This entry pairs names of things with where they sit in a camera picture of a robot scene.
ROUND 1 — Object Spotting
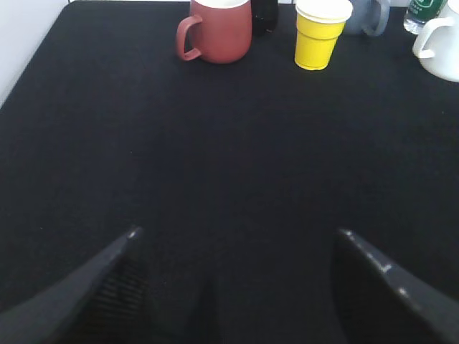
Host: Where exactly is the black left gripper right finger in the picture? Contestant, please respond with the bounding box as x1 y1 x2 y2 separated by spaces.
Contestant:
333 229 458 343

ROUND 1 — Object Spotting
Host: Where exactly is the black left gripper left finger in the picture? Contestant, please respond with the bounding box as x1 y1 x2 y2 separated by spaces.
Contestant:
1 226 147 343

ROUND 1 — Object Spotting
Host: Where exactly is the yellow paper cup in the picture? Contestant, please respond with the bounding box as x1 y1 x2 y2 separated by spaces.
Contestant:
294 0 353 70

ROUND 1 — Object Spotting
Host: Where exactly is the black tablecloth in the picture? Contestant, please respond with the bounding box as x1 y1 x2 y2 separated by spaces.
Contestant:
1 1 458 343

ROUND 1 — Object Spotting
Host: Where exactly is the white mug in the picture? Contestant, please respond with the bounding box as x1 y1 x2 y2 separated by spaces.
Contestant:
412 0 458 82

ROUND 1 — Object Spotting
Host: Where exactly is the grey mug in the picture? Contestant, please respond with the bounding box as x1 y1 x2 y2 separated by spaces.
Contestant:
344 0 391 37

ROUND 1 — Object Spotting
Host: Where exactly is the red-brown mug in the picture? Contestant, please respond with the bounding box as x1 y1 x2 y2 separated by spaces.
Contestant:
176 1 252 64

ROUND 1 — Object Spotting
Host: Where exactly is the clear water bottle green label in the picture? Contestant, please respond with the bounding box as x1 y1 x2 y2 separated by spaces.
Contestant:
403 0 446 35

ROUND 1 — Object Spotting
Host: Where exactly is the dark cola bottle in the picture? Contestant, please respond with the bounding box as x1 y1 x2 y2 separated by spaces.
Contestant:
251 0 278 36

